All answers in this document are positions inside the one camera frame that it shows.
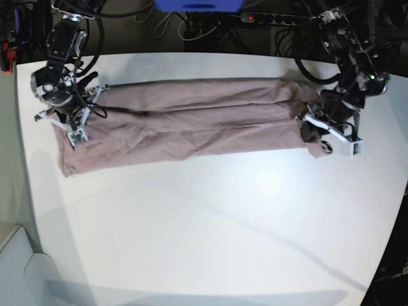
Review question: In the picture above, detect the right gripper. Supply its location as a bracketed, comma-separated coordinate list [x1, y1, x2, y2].
[34, 84, 110, 134]

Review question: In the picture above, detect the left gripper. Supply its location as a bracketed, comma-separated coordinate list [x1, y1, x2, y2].
[295, 102, 361, 154]

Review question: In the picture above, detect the mauve pink t-shirt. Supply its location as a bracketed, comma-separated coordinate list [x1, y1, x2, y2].
[55, 78, 330, 177]

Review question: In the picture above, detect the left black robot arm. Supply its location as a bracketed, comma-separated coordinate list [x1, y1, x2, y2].
[295, 1, 390, 157]

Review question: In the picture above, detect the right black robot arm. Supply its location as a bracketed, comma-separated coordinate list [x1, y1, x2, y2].
[31, 1, 109, 139]

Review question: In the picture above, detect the red and black clamp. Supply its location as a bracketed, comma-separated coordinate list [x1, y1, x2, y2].
[1, 40, 17, 74]

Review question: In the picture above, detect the black power strip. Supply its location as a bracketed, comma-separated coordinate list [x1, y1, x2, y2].
[240, 12, 310, 27]

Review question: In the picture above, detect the blue plastic bin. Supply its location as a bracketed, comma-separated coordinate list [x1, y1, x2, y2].
[154, 0, 244, 13]

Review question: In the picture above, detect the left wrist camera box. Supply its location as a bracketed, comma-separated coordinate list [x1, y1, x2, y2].
[341, 140, 363, 158]

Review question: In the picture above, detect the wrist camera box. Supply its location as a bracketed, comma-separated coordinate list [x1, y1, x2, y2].
[341, 140, 363, 158]
[67, 128, 88, 147]

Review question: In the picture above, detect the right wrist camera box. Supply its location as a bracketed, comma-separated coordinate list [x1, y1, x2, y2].
[67, 128, 88, 147]

